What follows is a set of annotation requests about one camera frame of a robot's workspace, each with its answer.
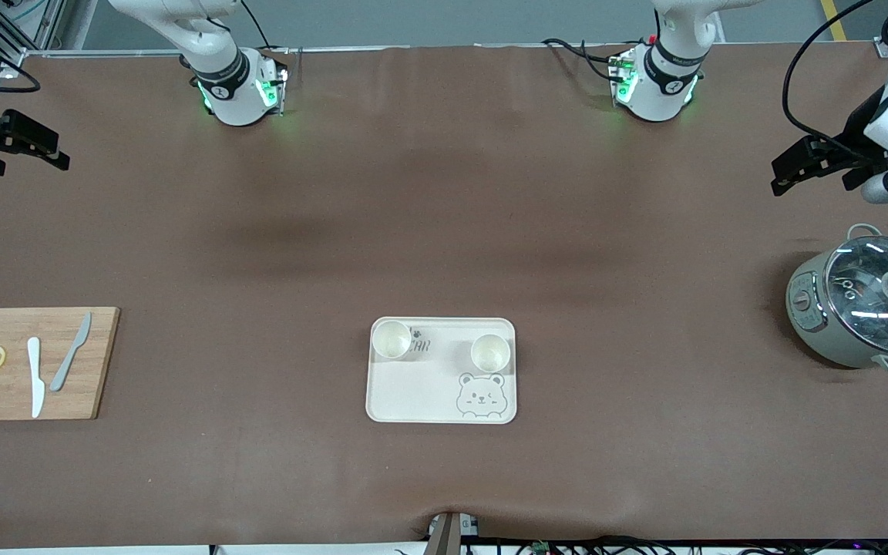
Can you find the grey-green electric pot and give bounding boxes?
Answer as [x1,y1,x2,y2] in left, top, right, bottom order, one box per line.
[785,224,888,377]

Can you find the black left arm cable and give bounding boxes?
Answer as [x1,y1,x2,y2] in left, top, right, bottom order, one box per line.
[782,0,876,151]

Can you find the metal table edge bracket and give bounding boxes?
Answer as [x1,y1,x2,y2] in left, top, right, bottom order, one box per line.
[422,512,479,555]

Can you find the black base cables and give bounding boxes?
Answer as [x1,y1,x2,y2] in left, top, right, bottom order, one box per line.
[543,37,624,79]

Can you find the cream bear print tray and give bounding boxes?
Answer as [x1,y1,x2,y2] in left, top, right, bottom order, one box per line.
[365,317,518,425]

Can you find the wooden cutting board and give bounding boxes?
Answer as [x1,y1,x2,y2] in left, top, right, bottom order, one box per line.
[0,307,121,422]

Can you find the brown table mat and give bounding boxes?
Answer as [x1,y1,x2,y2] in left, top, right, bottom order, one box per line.
[0,42,888,550]

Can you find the glass pot lid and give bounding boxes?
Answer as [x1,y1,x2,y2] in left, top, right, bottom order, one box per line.
[824,236,888,355]

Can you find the grey plastic knife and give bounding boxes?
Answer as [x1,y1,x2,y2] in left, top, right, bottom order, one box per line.
[49,311,93,392]

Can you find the white plastic knife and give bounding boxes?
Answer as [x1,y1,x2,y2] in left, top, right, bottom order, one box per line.
[26,337,45,419]

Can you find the white IKEA cup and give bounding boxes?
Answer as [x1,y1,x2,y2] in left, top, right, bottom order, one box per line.
[372,320,414,362]
[470,333,512,375]

